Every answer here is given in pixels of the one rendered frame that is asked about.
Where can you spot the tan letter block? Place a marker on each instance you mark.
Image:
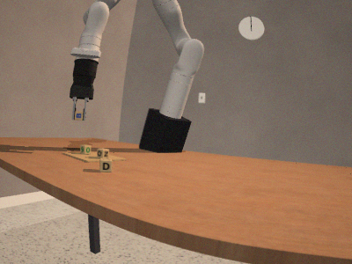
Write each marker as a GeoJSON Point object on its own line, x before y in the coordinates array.
{"type": "Point", "coordinates": [102, 153]}
{"type": "Point", "coordinates": [105, 165]}
{"type": "Point", "coordinates": [79, 115]}
{"type": "Point", "coordinates": [85, 149]}

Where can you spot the tan flat mat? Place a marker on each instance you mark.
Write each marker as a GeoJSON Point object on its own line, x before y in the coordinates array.
{"type": "Point", "coordinates": [90, 157]}

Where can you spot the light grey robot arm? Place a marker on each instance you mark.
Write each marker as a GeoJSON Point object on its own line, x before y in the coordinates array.
{"type": "Point", "coordinates": [191, 50]}

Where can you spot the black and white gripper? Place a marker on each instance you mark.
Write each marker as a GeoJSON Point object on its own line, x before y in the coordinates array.
{"type": "Point", "coordinates": [84, 73]}

